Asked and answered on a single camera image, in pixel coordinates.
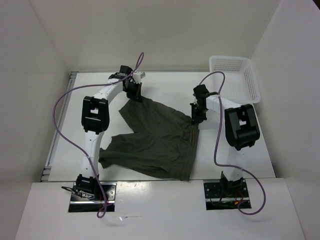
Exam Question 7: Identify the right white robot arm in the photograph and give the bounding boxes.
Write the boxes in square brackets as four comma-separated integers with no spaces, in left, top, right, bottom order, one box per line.
[190,84,260,197]

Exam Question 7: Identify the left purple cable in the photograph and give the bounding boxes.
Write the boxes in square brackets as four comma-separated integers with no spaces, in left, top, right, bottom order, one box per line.
[52,52,145,219]

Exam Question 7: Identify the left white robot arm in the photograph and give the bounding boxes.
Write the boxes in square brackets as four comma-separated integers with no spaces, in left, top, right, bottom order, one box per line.
[75,65,146,200]

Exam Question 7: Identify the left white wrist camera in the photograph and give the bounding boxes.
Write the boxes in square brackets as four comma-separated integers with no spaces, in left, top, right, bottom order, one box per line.
[132,71,146,83]

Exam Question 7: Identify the dark green shorts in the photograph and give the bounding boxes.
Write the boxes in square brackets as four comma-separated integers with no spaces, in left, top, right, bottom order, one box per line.
[98,97,200,181]

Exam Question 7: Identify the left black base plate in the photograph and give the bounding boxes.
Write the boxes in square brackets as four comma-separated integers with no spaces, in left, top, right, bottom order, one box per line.
[68,182,117,213]

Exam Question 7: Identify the white perforated plastic basket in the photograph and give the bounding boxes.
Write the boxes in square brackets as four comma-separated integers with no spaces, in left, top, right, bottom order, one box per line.
[209,56,261,104]

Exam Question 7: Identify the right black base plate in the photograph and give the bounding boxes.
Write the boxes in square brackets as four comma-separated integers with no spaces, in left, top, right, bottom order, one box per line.
[203,180,252,211]

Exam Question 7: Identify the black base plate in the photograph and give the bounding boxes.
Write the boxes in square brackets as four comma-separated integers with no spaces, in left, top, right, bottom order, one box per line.
[68,182,117,213]
[203,180,252,211]

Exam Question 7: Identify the aluminium table edge rail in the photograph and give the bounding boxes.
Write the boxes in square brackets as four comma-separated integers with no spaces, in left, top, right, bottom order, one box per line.
[40,71,78,182]

